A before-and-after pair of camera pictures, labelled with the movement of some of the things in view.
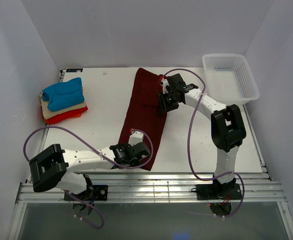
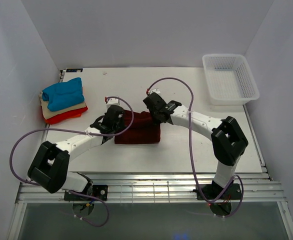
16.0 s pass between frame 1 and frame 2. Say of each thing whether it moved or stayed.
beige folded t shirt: stayed
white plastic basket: stayed
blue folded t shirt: stayed
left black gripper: moved
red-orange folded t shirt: stayed
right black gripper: moved
